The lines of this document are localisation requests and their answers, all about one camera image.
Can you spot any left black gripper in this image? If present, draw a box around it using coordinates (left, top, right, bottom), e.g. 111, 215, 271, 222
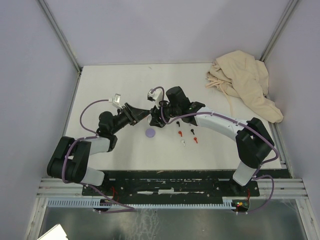
111, 102, 150, 134

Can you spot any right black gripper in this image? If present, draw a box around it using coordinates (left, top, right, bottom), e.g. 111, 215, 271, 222
149, 96, 181, 128

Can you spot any white earbud case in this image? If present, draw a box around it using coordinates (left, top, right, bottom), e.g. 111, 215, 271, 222
147, 115, 152, 124

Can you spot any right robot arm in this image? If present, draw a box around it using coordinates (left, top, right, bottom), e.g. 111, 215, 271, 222
147, 86, 275, 196

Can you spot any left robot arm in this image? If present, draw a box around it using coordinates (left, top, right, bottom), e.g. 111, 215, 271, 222
46, 103, 150, 195

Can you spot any purple earbud case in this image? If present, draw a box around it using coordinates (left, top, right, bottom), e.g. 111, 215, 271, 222
145, 128, 156, 138

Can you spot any beige cloth bag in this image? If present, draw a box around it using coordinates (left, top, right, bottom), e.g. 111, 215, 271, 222
205, 50, 284, 123

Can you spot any white paper corner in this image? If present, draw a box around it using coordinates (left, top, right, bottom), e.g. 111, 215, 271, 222
37, 224, 68, 240

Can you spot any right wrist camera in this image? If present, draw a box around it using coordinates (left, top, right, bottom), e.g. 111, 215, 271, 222
147, 88, 163, 109

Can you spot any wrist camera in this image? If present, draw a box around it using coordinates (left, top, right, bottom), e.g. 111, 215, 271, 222
147, 88, 163, 109
108, 93, 123, 110

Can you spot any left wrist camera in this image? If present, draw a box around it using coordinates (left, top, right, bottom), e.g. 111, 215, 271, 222
108, 93, 123, 110

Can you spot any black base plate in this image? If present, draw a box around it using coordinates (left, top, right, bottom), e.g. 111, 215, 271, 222
97, 170, 260, 205

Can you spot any white cable duct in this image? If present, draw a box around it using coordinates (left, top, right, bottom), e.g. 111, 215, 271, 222
46, 196, 238, 209

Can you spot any aluminium frame rail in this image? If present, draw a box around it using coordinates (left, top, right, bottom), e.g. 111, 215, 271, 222
36, 178, 308, 200

